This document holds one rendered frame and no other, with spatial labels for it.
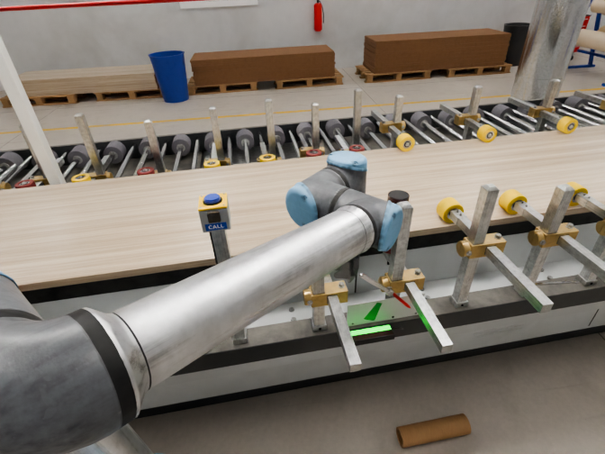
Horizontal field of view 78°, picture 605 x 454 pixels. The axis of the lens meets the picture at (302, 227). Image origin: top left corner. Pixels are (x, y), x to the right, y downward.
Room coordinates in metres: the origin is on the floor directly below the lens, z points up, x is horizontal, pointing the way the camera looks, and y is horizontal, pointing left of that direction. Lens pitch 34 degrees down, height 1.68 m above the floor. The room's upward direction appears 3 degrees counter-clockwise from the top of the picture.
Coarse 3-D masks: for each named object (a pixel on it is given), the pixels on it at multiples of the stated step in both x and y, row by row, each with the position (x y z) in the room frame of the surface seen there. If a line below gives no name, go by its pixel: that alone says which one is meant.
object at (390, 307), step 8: (400, 296) 0.85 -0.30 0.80; (408, 296) 0.86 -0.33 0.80; (352, 304) 0.83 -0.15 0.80; (360, 304) 0.83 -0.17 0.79; (368, 304) 0.84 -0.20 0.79; (384, 304) 0.84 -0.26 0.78; (392, 304) 0.85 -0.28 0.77; (400, 304) 0.85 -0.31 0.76; (352, 312) 0.83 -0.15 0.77; (360, 312) 0.83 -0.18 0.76; (368, 312) 0.84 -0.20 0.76; (384, 312) 0.85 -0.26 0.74; (392, 312) 0.85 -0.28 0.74; (400, 312) 0.85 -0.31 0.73; (408, 312) 0.86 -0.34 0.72; (416, 312) 0.86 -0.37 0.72; (352, 320) 0.83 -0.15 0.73; (360, 320) 0.83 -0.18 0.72; (368, 320) 0.84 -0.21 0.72; (376, 320) 0.84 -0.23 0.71; (384, 320) 0.85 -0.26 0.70
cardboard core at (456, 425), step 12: (432, 420) 0.83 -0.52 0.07; (444, 420) 0.83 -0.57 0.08; (456, 420) 0.82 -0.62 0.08; (396, 432) 0.81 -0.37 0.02; (408, 432) 0.78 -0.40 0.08; (420, 432) 0.78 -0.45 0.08; (432, 432) 0.78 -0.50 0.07; (444, 432) 0.78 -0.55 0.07; (456, 432) 0.78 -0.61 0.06; (468, 432) 0.79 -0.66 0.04; (408, 444) 0.75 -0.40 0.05
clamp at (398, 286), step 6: (408, 270) 0.90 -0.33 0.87; (414, 270) 0.90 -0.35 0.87; (384, 276) 0.88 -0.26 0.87; (408, 276) 0.87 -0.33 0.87; (414, 276) 0.87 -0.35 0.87; (420, 276) 0.87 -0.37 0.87; (378, 282) 0.89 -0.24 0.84; (384, 282) 0.85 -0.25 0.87; (390, 282) 0.85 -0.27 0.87; (396, 282) 0.85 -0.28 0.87; (402, 282) 0.85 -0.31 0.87; (408, 282) 0.85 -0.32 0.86; (420, 282) 0.86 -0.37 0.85; (396, 288) 0.85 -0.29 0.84; (402, 288) 0.85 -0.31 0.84; (420, 288) 0.86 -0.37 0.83
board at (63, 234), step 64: (576, 128) 1.98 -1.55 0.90; (0, 192) 1.52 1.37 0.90; (64, 192) 1.49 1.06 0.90; (128, 192) 1.46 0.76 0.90; (192, 192) 1.44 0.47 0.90; (256, 192) 1.41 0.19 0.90; (384, 192) 1.36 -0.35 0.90; (448, 192) 1.34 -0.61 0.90; (0, 256) 1.04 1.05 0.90; (64, 256) 1.02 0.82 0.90; (128, 256) 1.00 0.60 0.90; (192, 256) 0.99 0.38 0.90
